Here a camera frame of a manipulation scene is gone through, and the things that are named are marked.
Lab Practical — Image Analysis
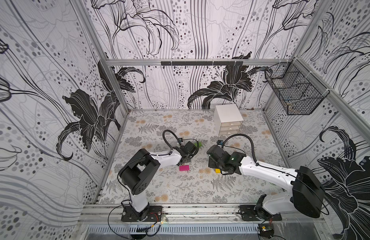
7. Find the green building block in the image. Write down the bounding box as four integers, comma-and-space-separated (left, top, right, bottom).
194, 142, 202, 148

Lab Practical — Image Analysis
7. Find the pink building block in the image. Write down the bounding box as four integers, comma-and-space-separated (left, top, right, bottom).
179, 165, 190, 172

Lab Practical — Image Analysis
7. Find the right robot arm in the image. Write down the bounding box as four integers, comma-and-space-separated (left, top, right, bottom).
206, 144, 325, 220

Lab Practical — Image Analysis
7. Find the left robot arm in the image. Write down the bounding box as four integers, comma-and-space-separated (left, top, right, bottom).
118, 139, 200, 214

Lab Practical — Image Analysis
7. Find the white drawer cabinet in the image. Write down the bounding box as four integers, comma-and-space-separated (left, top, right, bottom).
213, 104, 243, 135

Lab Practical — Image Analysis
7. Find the small electronics board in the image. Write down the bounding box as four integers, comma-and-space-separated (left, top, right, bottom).
257, 224, 274, 239

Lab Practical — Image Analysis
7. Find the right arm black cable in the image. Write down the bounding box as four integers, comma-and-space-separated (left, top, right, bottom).
222, 133, 258, 164

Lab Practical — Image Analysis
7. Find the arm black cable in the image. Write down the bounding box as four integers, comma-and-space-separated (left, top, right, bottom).
222, 133, 258, 164
162, 129, 183, 151

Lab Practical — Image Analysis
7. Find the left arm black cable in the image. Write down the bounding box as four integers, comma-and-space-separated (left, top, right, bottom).
162, 129, 183, 151

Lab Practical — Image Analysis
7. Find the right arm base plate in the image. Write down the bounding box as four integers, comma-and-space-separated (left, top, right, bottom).
237, 205, 282, 222

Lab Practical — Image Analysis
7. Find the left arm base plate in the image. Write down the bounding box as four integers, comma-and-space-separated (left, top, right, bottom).
121, 205, 163, 223

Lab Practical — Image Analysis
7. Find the black wall bar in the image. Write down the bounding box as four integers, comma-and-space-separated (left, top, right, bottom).
161, 61, 243, 66

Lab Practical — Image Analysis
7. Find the black wire basket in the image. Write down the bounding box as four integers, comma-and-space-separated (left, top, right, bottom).
264, 63, 329, 116

